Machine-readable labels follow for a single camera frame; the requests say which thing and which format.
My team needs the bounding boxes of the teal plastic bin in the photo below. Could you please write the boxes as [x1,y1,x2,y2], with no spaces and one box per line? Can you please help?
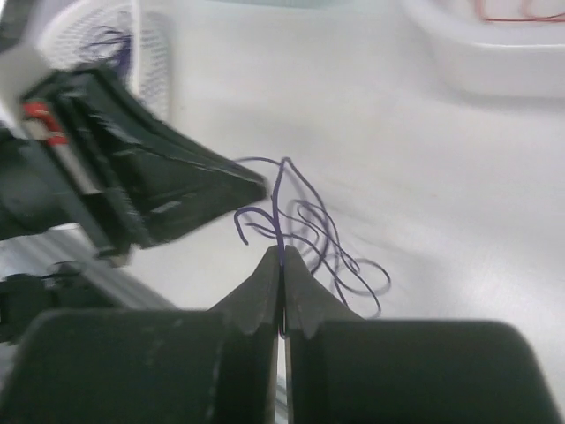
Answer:
[219,0,340,9]

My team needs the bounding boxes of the white perforated tray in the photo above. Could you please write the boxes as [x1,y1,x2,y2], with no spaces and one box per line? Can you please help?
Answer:
[38,1,172,121]

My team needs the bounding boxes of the coiled purple wire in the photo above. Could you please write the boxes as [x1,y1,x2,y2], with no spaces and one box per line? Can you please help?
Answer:
[81,24,133,85]

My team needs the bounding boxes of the purple wire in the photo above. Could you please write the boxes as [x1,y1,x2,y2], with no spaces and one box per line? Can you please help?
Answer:
[81,24,133,85]
[227,156,393,319]

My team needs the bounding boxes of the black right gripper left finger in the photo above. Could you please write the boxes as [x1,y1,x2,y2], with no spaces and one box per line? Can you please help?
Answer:
[211,246,281,423]

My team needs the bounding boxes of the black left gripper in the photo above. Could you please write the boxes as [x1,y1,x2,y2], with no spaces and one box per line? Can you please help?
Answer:
[1,66,267,261]

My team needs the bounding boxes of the long red wire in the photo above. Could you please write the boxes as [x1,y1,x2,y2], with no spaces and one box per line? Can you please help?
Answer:
[476,0,565,23]

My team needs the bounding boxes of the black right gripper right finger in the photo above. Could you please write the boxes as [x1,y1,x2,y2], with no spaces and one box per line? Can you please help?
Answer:
[282,246,362,423]

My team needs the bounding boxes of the white tub basket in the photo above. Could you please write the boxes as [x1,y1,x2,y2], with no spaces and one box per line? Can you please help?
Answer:
[403,1,564,98]

